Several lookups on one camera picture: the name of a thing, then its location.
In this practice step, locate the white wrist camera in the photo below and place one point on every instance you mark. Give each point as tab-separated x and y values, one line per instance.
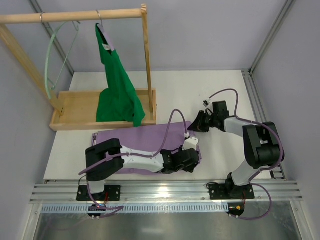
208	104
190	142

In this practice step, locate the mint green clothes hanger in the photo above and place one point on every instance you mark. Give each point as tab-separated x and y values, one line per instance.
58	71

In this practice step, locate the purple clothes hanger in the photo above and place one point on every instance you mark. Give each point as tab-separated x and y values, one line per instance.
104	33

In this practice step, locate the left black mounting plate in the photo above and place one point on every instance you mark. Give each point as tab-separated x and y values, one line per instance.
110	193

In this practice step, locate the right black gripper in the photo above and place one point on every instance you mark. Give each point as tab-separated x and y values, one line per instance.
205	121

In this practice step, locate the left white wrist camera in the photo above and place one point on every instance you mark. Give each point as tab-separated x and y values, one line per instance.
190	142

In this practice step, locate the aluminium frame post right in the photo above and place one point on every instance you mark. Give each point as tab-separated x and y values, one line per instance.
248	74

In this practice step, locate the black mounting plate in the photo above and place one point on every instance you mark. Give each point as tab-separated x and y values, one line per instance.
220	191
110	193

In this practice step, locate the green t-shirt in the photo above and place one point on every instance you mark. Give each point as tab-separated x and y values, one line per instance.
119	102

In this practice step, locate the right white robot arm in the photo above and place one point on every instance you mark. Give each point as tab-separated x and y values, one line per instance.
261	150

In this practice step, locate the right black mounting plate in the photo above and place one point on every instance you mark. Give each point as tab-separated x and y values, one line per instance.
220	191

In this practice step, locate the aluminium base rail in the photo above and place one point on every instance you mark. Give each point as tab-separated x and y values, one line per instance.
152	191

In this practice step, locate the purple trousers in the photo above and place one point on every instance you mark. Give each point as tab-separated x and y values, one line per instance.
147	138

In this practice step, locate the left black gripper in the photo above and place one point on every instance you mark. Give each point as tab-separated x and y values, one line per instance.
189	160

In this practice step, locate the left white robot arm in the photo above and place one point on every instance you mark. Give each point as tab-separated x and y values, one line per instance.
109	157

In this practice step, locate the slotted cable duct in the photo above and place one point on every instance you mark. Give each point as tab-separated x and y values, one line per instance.
137	208

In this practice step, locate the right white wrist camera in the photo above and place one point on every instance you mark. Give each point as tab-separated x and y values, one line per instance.
208	104

